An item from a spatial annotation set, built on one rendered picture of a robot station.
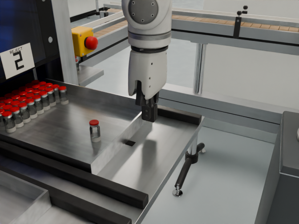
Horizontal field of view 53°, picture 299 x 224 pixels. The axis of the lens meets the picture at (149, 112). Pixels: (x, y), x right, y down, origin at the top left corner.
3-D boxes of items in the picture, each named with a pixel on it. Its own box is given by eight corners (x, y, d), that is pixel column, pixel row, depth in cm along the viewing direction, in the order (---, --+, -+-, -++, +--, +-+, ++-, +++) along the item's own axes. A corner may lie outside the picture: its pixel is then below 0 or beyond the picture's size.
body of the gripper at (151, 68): (144, 31, 64) (144, 79, 70) (119, 44, 56) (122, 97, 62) (176, 36, 61) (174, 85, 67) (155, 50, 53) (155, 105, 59)
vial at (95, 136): (88, 141, 64) (86, 124, 62) (94, 135, 66) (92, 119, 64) (97, 143, 64) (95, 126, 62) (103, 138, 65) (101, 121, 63)
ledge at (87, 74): (46, 81, 97) (44, 75, 96) (71, 68, 107) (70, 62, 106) (80, 89, 92) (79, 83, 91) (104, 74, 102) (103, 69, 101)
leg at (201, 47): (181, 163, 182) (190, 39, 144) (186, 155, 189) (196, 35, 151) (195, 168, 179) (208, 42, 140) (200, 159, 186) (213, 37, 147)
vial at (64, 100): (58, 104, 79) (55, 88, 77) (64, 100, 81) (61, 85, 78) (65, 106, 78) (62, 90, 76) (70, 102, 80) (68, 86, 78)
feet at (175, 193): (168, 195, 170) (169, 176, 163) (196, 147, 209) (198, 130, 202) (182, 199, 167) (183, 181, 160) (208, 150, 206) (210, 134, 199)
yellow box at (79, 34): (62, 54, 91) (58, 30, 87) (77, 47, 96) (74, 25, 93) (82, 58, 88) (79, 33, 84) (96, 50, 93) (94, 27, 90)
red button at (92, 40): (82, 50, 89) (80, 37, 87) (90, 46, 92) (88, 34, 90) (92, 52, 87) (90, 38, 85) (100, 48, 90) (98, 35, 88)
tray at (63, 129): (-33, 134, 67) (-38, 120, 65) (47, 89, 88) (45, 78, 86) (92, 179, 54) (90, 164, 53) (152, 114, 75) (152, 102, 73)
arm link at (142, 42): (141, 22, 63) (141, 36, 65) (119, 32, 56) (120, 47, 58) (178, 26, 60) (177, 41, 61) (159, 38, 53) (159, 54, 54)
